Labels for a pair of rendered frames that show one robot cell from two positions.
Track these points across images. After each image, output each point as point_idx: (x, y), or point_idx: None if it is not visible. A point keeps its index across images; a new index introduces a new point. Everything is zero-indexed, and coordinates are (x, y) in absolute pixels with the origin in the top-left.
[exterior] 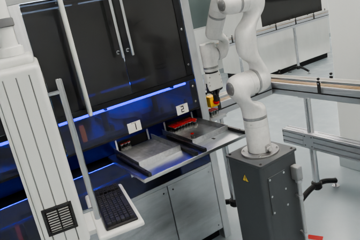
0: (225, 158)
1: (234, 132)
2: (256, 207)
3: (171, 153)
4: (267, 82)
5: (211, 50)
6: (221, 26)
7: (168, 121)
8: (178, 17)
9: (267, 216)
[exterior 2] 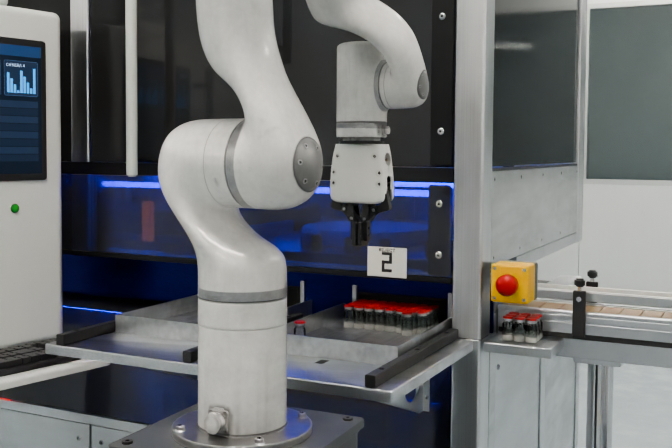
0: None
1: None
2: None
3: (197, 338)
4: (252, 170)
5: (347, 64)
6: None
7: (370, 290)
8: None
9: None
